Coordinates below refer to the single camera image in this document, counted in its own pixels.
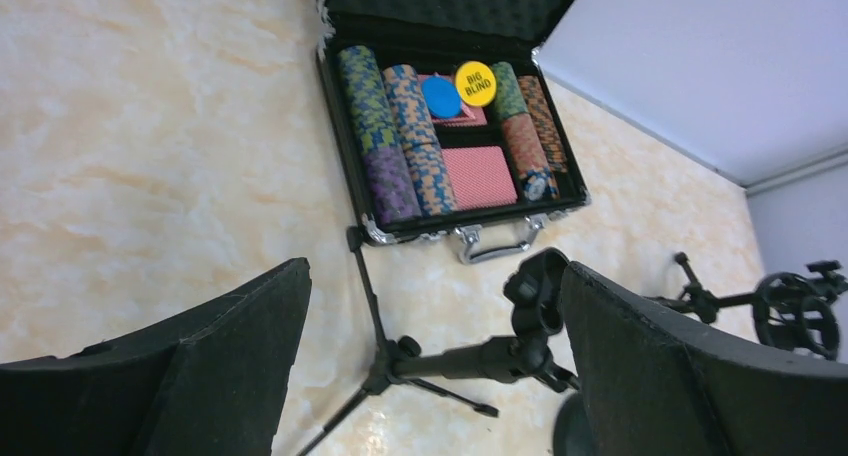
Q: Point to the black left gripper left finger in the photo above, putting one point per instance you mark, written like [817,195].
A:
[211,380]

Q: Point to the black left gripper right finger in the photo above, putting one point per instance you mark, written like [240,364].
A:
[656,382]

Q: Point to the black round base mic stand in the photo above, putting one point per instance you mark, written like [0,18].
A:
[572,434]

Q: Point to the black tripod mic stand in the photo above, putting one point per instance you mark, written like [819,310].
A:
[537,314]

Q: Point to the green red chip row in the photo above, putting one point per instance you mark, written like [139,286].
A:
[519,131]

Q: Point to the green blue chip row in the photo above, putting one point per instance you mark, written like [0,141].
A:
[388,176]

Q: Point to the red card deck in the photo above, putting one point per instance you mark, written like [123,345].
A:
[469,116]
[480,177]

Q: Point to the blue orange chip row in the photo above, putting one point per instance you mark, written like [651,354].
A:
[419,142]

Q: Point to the orange black chip row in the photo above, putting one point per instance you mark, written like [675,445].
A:
[542,117]

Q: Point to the black poker chip case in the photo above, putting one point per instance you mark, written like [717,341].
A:
[435,37]

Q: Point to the yellow big blind button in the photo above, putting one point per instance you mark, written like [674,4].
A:
[475,83]

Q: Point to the blue dealer button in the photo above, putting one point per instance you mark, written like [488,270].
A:
[441,97]

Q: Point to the black shock mount tripod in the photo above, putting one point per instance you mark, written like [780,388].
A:
[789,311]

